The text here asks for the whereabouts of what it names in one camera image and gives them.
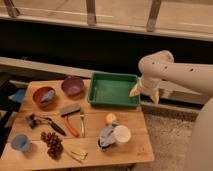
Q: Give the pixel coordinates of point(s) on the blue cloth at edge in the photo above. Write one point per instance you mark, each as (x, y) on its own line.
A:
(18, 96)

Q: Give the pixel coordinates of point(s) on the blue object in bowl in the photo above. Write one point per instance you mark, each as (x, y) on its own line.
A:
(48, 96)

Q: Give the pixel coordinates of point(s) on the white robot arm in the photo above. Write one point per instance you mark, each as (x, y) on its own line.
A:
(197, 77)

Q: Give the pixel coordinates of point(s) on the wooden table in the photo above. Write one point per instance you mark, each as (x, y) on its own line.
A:
(137, 150)

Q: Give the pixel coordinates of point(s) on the grey brush orange handle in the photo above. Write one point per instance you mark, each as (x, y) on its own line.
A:
(65, 113)

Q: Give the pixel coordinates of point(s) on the small orange apple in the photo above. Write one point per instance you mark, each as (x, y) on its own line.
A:
(109, 118)

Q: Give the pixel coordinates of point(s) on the blue white crumpled bag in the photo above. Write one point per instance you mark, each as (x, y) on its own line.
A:
(106, 137)

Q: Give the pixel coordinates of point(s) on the silver fork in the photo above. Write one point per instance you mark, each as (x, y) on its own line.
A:
(82, 116)

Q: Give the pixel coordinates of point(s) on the orange bowl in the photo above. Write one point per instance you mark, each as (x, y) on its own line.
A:
(39, 93)

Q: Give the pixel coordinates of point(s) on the purple bowl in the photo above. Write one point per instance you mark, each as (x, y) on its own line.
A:
(72, 86)

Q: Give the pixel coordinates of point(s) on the black handled can opener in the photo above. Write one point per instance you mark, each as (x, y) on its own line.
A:
(34, 120)

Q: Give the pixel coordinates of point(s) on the bunch of dark grapes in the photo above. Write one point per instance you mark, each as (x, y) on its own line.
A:
(54, 144)

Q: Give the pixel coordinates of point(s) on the blue cup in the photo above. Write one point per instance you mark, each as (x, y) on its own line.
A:
(21, 143)

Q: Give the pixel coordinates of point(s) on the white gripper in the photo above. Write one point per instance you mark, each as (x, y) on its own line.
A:
(147, 86)

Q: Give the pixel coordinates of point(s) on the green plastic tray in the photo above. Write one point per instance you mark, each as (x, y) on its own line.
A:
(112, 90)

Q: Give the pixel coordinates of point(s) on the white cup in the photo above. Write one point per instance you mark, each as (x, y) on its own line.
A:
(122, 134)

